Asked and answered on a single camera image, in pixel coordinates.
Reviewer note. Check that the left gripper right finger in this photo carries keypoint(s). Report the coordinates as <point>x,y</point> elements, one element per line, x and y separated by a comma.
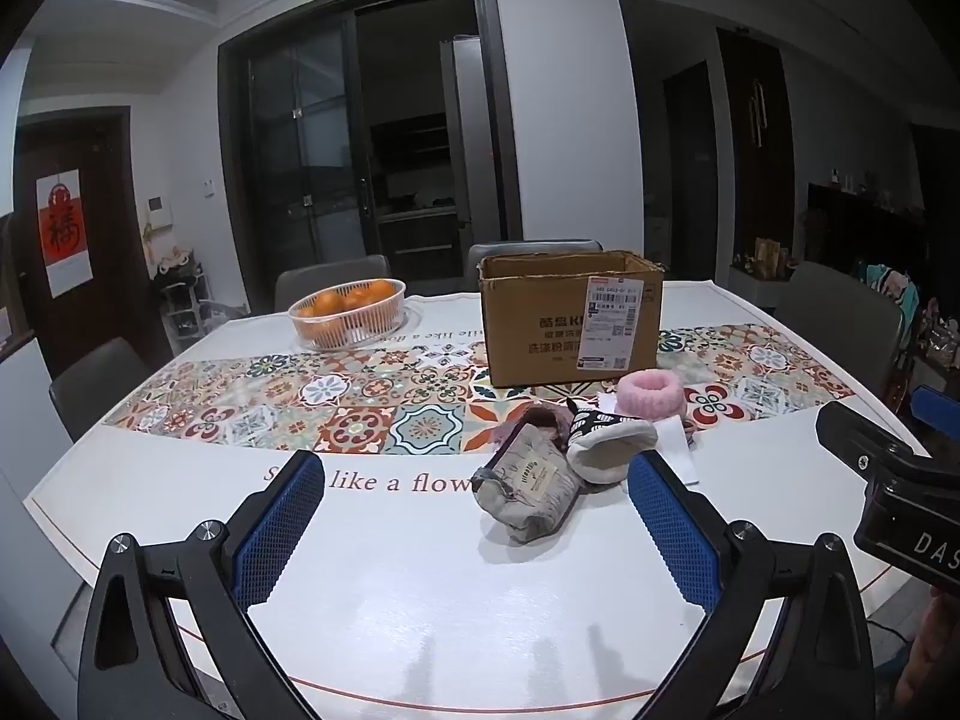
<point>784,634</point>

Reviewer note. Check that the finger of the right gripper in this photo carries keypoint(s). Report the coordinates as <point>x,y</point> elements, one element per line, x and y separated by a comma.
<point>933,407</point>
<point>863,445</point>

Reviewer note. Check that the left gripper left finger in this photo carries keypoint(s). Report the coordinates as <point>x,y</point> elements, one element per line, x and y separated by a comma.
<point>134,663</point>

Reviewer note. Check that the white cloth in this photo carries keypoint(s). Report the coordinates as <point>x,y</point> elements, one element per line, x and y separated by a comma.
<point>675,449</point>

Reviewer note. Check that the dusty pink knit item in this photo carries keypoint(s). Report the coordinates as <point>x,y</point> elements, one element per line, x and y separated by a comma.
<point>554,421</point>

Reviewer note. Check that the person's hand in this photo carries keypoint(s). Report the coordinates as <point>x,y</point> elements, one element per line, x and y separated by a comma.
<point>938,629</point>

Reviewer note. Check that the grey chair right side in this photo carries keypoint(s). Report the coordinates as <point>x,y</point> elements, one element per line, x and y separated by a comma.
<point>853,325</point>

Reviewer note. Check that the colourful clothes pile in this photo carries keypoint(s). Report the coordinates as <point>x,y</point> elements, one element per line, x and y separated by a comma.
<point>901,290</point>

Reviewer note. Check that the white low cabinet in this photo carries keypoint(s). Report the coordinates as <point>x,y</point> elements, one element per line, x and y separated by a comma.
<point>765,294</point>

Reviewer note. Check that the pink fluffy scrunchie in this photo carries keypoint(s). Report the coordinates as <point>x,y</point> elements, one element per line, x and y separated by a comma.
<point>652,394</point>

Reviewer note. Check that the grey chair left side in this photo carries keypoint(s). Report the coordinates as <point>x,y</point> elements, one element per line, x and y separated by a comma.
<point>93,385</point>

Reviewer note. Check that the brown cardboard box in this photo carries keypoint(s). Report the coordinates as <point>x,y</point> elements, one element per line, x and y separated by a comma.
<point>572,317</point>

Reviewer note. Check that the patterned tablecloth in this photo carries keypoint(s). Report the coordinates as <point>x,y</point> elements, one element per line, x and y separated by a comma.
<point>408,596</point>

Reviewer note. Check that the dark wooden door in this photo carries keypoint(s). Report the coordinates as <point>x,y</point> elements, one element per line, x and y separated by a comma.
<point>118,302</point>

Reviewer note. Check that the white shoe rack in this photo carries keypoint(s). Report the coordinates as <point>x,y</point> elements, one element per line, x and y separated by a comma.
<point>182,292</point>

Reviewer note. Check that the oranges in basket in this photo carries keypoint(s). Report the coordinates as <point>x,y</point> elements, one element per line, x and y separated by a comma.
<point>341,303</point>

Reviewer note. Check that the white fruit basket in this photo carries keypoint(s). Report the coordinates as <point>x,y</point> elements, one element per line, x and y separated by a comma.
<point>346,314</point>

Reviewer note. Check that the grey chair back left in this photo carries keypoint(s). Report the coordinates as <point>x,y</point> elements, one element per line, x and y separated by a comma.
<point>293,285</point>

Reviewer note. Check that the red fu door poster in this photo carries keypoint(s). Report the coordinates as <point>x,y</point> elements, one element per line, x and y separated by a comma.
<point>62,231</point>

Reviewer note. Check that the black sliding glass door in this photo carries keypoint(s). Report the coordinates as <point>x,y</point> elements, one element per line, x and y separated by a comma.
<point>353,128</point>

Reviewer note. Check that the white wall intercom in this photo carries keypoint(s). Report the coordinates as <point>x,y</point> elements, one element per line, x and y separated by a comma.
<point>159,215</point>

